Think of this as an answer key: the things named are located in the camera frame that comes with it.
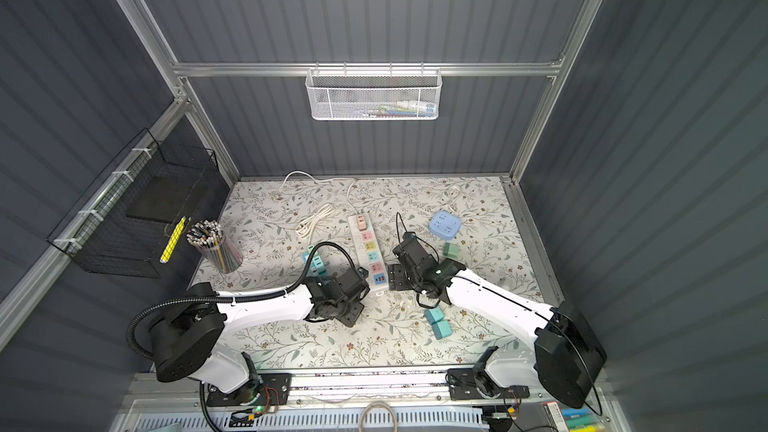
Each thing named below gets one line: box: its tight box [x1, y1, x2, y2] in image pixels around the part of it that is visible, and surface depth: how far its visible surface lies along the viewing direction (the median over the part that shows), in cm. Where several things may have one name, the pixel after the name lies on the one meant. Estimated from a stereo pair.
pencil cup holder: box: [186, 219, 244, 273], surface depth 86 cm
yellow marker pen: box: [159, 216, 187, 263], surface depth 71 cm
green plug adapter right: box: [443, 242, 461, 260], surface depth 101 cm
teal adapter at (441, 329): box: [431, 320, 453, 340], surface depth 84 cm
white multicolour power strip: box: [348, 213, 389, 293], surface depth 98 cm
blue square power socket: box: [429, 210, 462, 241], surface depth 104 cm
